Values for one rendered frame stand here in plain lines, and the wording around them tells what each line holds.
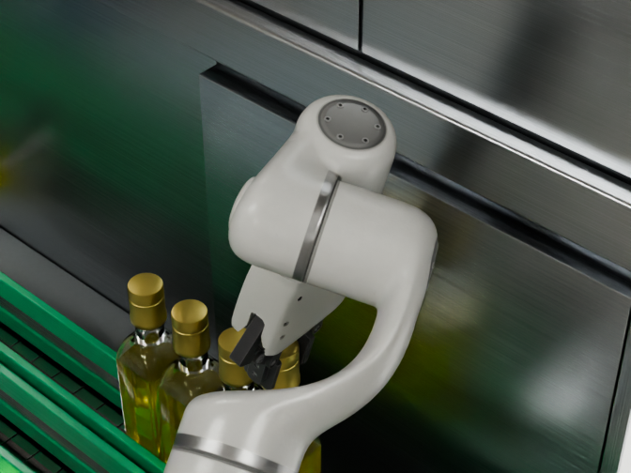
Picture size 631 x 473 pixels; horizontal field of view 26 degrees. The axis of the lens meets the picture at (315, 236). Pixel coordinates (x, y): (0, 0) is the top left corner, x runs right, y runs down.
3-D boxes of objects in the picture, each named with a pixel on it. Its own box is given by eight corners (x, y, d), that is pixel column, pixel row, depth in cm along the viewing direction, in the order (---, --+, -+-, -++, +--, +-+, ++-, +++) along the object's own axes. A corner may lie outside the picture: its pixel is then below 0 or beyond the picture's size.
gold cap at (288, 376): (308, 379, 121) (308, 343, 118) (282, 401, 118) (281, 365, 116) (278, 360, 122) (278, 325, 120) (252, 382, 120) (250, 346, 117)
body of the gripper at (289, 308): (324, 175, 110) (298, 261, 119) (237, 235, 104) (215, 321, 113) (393, 230, 108) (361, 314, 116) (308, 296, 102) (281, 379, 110)
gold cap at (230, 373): (265, 372, 126) (264, 338, 123) (238, 392, 124) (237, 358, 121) (238, 354, 128) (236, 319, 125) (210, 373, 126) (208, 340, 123)
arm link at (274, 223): (365, 251, 89) (227, 204, 89) (331, 344, 97) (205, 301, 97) (412, 102, 99) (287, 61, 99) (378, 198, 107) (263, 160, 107)
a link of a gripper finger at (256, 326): (284, 277, 109) (298, 294, 114) (220, 349, 108) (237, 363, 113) (296, 285, 108) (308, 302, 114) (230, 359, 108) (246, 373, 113)
